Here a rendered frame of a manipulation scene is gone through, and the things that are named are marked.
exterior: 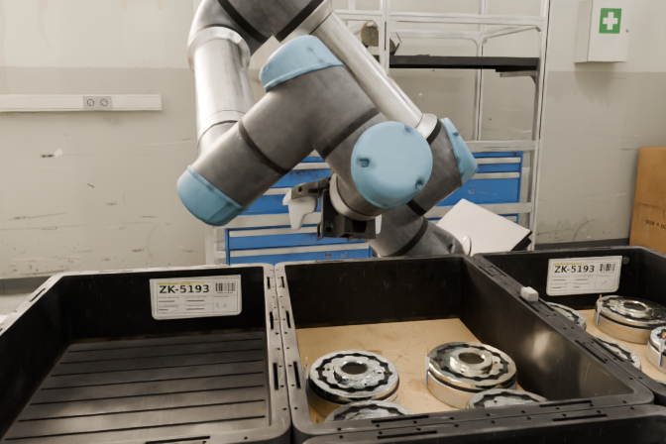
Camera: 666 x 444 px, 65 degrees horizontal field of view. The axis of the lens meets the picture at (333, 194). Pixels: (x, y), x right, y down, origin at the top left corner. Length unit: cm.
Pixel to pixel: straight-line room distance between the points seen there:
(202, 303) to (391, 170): 40
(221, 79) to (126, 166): 267
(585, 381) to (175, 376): 46
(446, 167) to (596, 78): 327
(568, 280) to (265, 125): 58
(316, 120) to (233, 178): 11
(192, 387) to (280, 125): 34
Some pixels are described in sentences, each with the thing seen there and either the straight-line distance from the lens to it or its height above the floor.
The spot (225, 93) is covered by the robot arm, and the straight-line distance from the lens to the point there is 65.
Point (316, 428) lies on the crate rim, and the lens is 42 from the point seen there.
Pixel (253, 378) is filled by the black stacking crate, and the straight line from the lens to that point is 69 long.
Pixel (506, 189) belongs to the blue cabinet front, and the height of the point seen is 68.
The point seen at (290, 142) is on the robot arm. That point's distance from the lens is 51.
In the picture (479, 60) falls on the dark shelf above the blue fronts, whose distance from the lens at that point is 271.
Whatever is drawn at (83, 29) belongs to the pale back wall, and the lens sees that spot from 336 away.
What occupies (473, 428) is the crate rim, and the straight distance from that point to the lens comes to 43.
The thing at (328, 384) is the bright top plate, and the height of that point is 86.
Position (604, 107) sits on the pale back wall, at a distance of 420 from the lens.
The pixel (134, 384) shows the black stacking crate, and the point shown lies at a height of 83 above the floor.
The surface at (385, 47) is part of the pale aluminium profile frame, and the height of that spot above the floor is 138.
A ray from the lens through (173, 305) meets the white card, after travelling 78.
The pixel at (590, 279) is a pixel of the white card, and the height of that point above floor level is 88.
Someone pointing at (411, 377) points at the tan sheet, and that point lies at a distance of 68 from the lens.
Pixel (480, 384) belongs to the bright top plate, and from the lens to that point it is 62.
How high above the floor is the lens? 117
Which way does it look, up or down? 11 degrees down
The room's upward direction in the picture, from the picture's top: straight up
